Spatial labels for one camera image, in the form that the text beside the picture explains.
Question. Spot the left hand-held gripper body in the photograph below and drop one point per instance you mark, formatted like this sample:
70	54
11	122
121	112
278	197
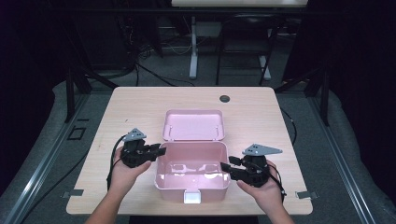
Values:
134	154

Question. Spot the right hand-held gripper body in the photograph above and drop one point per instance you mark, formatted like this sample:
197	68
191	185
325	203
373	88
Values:
257	171

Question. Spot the person's left hand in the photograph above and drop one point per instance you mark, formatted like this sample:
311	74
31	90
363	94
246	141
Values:
124	177

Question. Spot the person's right hand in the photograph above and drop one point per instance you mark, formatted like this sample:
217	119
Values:
267	194

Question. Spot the grey tape piece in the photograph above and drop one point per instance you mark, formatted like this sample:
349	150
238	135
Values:
74	193
306	195

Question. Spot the black metal stand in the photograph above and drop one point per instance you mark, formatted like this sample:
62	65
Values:
70	99
324	102

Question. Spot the white desk leg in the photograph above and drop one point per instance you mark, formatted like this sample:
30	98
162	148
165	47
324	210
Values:
193	46
265	67

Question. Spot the dark equipment rack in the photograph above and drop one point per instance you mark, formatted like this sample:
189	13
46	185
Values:
102	37

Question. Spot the black chair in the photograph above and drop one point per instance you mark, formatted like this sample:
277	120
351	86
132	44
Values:
249	31

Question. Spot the black metal crossbar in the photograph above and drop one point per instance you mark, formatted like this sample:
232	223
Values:
124	11

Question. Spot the aluminium floor rail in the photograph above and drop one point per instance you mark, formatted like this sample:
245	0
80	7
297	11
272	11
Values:
351	186
46	157

